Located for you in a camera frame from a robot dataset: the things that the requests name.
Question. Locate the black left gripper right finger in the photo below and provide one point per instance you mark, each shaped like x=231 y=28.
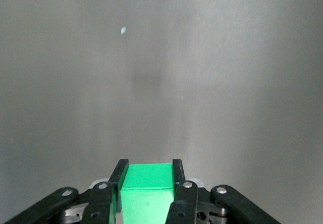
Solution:
x=186 y=201

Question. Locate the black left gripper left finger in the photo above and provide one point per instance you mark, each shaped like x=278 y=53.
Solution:
x=98 y=201

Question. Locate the green cube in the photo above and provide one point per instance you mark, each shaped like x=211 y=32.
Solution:
x=146 y=198

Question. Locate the dark grey table mat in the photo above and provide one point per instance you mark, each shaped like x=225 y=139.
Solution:
x=161 y=70

